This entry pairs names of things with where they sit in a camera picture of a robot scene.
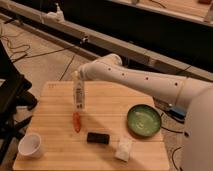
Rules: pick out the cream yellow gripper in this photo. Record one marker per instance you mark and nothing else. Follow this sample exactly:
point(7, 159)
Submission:
point(75, 76)

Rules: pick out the white lotion bottle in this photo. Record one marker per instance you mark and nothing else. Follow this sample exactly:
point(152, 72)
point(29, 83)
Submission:
point(79, 95)

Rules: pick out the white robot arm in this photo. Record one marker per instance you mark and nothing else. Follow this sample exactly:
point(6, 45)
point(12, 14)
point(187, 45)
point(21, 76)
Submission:
point(192, 95)

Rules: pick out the orange carrot toy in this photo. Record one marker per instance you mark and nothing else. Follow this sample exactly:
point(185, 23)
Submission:
point(76, 122)

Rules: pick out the black chair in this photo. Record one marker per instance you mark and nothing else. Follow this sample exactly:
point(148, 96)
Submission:
point(13, 92)

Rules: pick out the black rectangular block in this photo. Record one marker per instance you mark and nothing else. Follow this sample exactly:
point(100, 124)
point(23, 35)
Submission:
point(98, 138)

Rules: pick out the wooden table board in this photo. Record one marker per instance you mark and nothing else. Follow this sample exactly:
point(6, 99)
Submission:
point(106, 106)

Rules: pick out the green bowl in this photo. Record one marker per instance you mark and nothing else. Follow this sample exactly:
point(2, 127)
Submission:
point(143, 120)

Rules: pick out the white paper cup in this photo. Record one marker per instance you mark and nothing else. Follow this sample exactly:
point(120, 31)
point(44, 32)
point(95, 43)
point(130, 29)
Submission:
point(31, 146)

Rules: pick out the blue black plug box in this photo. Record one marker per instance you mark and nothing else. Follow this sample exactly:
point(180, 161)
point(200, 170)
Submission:
point(177, 112)

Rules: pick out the grey metal rail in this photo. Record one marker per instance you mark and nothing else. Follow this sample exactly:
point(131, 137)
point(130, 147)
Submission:
point(168, 41)

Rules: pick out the white object on rail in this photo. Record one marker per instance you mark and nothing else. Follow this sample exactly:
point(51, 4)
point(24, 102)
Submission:
point(58, 15)

